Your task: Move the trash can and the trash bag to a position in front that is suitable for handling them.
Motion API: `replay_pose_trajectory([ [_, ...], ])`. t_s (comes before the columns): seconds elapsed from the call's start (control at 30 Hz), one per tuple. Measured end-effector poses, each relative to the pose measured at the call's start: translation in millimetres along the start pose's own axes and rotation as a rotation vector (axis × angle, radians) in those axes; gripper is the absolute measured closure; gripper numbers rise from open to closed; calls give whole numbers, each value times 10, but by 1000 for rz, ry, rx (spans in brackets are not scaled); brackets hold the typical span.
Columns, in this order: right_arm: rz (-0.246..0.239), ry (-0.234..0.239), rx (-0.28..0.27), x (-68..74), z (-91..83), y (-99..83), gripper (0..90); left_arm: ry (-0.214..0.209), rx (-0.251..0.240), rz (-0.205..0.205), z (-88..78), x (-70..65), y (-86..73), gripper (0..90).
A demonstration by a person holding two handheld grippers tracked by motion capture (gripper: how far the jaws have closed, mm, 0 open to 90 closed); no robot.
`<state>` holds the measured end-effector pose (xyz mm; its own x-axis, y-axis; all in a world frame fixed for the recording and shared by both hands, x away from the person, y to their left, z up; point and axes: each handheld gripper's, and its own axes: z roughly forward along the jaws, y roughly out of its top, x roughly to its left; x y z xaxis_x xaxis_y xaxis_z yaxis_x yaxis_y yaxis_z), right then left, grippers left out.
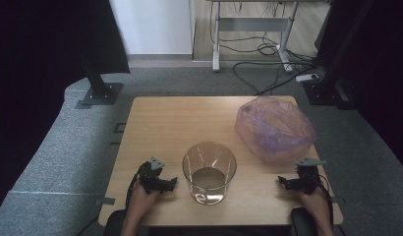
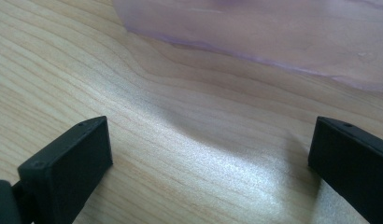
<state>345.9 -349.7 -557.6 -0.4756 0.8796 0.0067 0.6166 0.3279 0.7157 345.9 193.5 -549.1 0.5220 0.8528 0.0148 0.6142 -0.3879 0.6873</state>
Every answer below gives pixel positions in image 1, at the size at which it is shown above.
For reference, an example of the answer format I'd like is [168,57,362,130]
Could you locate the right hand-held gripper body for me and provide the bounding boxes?
[295,156,327,195]

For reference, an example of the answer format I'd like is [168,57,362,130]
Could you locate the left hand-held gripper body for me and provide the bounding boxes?
[137,156,167,195]

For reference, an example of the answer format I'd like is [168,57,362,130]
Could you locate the person's left hand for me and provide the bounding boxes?
[125,180,162,215]

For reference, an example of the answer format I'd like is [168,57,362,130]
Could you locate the person's right hand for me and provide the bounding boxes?
[299,187,332,218]

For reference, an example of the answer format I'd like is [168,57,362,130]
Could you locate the black chair armrest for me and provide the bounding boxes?
[290,206,319,236]
[102,209,129,236]

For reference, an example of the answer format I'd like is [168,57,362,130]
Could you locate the pink plastic bag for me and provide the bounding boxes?
[234,95,318,164]

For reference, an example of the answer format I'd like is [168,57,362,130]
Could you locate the white power strip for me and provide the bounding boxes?
[294,73,320,84]

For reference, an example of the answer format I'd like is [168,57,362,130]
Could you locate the black metal stand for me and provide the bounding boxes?
[302,0,375,111]
[76,53,125,107]

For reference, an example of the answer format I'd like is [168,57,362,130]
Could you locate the black curtain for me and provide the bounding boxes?
[0,0,131,219]
[314,0,403,175]

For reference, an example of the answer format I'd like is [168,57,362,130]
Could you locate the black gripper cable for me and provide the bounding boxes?
[125,165,145,210]
[317,173,335,227]

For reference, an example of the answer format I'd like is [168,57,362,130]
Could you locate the black floor cables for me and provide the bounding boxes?
[208,1,325,96]

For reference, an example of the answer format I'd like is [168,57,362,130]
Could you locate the white metal desk frame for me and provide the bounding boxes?
[207,0,331,74]

